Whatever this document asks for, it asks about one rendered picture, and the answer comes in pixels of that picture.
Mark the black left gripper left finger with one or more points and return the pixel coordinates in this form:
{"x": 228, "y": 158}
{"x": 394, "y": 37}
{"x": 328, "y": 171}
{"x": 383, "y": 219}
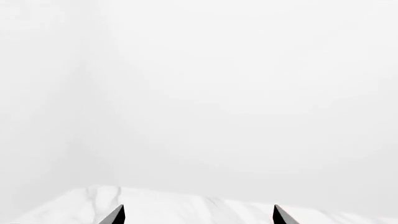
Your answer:
{"x": 116, "y": 217}

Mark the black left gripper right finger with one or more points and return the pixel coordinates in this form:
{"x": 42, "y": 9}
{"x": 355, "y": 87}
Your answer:
{"x": 282, "y": 217}

